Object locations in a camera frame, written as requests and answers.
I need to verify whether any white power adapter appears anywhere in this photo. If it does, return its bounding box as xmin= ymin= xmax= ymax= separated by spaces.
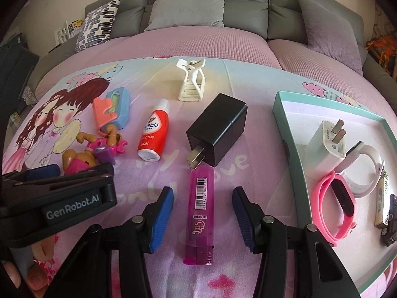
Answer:
xmin=303 ymin=120 xmax=346 ymax=181

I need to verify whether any gold metal lighter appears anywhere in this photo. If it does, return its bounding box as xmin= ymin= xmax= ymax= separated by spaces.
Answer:
xmin=374 ymin=169 xmax=390 ymax=229

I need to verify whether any dark cabinet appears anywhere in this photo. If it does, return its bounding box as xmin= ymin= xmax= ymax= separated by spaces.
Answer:
xmin=1 ymin=42 xmax=39 ymax=116

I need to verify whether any cream hair claw clip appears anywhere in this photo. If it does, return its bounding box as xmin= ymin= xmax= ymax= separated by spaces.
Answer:
xmin=176 ymin=59 xmax=206 ymax=102

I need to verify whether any white picture frame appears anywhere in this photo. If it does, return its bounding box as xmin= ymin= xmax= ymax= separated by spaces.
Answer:
xmin=54 ymin=21 xmax=74 ymax=45

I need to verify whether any grey right cushion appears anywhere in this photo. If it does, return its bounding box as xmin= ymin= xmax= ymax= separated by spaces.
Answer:
xmin=298 ymin=0 xmax=363 ymax=75

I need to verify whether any black power adapter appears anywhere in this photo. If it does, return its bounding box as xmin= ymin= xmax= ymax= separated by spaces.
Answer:
xmin=186 ymin=94 xmax=248 ymax=170

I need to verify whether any orange decoration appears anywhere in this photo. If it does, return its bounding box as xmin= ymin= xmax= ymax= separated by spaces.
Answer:
xmin=365 ymin=35 xmax=397 ymax=80

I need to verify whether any pink sofa cover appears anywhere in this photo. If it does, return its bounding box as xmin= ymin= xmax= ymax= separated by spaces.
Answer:
xmin=29 ymin=26 xmax=367 ymax=102

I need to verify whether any person's left hand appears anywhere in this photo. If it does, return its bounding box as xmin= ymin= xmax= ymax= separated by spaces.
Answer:
xmin=1 ymin=260 xmax=48 ymax=297

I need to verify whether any black toy car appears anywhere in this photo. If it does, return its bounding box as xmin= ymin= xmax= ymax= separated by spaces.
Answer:
xmin=381 ymin=194 xmax=397 ymax=247

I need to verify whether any grey middle cushion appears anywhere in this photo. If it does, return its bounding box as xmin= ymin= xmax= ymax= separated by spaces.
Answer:
xmin=145 ymin=0 xmax=225 ymax=31

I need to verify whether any grey cushion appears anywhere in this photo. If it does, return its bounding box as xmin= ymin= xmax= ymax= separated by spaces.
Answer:
xmin=298 ymin=0 xmax=363 ymax=75
xmin=145 ymin=0 xmax=225 ymax=31

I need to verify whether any cartoon printed table cloth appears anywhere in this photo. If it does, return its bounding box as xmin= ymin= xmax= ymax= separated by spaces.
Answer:
xmin=0 ymin=55 xmax=397 ymax=298

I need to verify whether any pink fitness band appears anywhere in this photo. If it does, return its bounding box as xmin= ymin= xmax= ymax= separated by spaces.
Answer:
xmin=309 ymin=171 xmax=357 ymax=247

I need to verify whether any white smart watch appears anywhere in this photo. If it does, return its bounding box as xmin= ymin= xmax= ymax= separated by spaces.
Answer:
xmin=334 ymin=141 xmax=385 ymax=198

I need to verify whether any orange blue toy block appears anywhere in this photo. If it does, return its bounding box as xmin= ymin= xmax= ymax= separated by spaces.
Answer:
xmin=92 ymin=87 xmax=131 ymax=136

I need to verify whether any purple transparent lighter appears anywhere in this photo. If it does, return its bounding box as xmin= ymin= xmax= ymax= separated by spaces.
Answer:
xmin=183 ymin=166 xmax=215 ymax=266

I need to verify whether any black white patterned cushion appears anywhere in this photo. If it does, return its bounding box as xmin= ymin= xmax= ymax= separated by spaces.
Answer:
xmin=75 ymin=0 xmax=121 ymax=52

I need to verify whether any teal white tray box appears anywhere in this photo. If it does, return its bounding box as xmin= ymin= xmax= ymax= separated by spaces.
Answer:
xmin=273 ymin=91 xmax=396 ymax=294

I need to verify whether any red white small bottle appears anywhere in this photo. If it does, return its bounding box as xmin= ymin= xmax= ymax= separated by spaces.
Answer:
xmin=137 ymin=99 xmax=170 ymax=162

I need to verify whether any grey sofa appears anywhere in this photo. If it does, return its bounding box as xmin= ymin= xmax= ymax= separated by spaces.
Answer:
xmin=19 ymin=0 xmax=378 ymax=89

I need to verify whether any pink brown doll toy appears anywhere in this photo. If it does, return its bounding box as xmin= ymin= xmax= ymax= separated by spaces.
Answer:
xmin=63 ymin=124 xmax=128 ymax=175

